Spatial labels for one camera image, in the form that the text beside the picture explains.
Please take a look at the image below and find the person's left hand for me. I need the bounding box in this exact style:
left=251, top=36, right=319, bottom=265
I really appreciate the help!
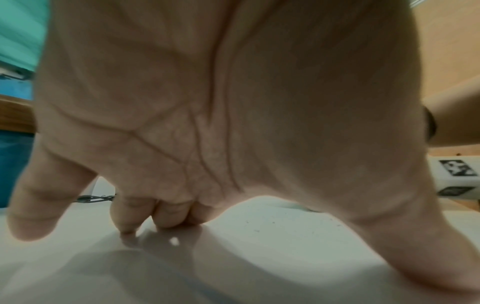
left=7, top=0, right=480, bottom=294

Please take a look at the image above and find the person's right forearm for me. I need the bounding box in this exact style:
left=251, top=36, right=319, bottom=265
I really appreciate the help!
left=421, top=83, right=480, bottom=148

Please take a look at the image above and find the blue plastic sheet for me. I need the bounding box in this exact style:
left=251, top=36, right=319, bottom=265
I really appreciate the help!
left=0, top=130, right=37, bottom=209

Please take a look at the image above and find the coiled black cable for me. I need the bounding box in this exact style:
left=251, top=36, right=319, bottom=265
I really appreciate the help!
left=76, top=193, right=118, bottom=204

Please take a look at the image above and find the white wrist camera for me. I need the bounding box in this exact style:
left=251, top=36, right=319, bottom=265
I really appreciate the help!
left=427, top=158, right=480, bottom=200

